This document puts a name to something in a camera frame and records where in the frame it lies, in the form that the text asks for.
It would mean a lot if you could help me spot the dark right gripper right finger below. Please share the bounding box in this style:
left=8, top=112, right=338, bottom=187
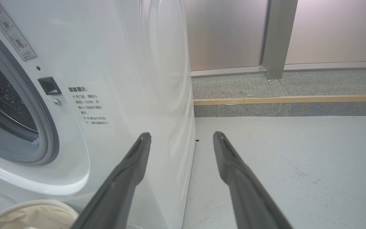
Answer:
left=213, top=131, right=295, bottom=229

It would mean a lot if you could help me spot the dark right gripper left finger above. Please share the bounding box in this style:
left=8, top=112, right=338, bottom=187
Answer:
left=70, top=132, right=152, bottom=229

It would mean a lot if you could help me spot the cream canvas laundry basket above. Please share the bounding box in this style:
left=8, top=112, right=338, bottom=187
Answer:
left=0, top=199, right=79, bottom=229

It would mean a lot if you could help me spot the black door latch socket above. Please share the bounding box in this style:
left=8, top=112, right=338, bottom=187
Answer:
left=37, top=77, right=62, bottom=96

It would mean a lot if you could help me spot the white front-load washing machine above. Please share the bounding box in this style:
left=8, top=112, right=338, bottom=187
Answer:
left=0, top=0, right=197, bottom=229

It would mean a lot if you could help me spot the clear text notice label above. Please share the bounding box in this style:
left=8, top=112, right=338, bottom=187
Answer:
left=68, top=86, right=110, bottom=127

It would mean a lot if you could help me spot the steel perforated drum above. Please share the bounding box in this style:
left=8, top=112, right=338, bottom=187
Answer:
left=0, top=48, right=39, bottom=133

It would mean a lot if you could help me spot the grey warning sticker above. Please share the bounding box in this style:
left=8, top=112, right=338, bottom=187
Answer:
left=0, top=0, right=37, bottom=61

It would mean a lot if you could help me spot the grey wall pillar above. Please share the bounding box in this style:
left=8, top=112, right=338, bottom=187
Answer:
left=262, top=0, right=298, bottom=80

